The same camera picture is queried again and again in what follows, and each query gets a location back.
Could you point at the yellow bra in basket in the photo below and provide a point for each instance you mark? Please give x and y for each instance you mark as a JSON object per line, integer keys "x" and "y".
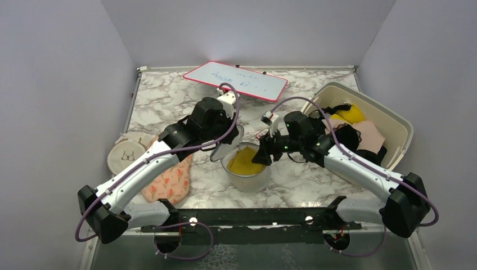
{"x": 347, "y": 114}

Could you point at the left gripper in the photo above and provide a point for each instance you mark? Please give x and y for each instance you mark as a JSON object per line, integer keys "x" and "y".
{"x": 230, "y": 124}

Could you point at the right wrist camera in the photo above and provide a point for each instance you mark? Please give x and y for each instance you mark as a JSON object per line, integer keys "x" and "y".
{"x": 271, "y": 120}

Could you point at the yellow bra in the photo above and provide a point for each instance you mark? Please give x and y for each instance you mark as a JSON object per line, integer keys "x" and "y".
{"x": 241, "y": 163}
{"x": 347, "y": 114}

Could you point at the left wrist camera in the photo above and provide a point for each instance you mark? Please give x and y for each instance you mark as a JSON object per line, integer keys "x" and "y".
{"x": 228, "y": 101}

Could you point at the white mesh laundry bag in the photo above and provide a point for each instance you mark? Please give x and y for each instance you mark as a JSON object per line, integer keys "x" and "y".
{"x": 223, "y": 153}

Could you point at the beige round bra bag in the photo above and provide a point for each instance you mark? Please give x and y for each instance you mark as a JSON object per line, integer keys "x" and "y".
{"x": 127, "y": 148}

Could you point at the pink floral laundry bag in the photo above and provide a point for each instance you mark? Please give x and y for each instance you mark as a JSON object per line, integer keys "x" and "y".
{"x": 173, "y": 184}

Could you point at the pink bra in basket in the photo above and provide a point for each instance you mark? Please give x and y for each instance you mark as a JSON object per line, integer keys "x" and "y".
{"x": 358, "y": 136}

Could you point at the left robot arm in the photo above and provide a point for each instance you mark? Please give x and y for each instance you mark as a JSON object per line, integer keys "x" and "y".
{"x": 107, "y": 211}

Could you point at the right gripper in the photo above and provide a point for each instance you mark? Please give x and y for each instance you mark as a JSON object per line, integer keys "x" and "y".
{"x": 267, "y": 148}

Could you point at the red framed whiteboard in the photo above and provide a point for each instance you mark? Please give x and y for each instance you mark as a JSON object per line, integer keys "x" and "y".
{"x": 246, "y": 82}

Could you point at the black front mounting rail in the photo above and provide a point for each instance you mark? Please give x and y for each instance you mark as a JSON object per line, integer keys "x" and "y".
{"x": 250, "y": 226}

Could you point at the cream laundry basket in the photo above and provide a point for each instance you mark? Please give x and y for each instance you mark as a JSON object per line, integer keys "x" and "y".
{"x": 398, "y": 131}

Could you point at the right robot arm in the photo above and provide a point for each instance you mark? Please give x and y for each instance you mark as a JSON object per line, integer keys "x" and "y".
{"x": 402, "y": 202}

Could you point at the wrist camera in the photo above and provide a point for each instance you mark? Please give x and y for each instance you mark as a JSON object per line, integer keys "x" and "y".
{"x": 271, "y": 120}
{"x": 228, "y": 101}

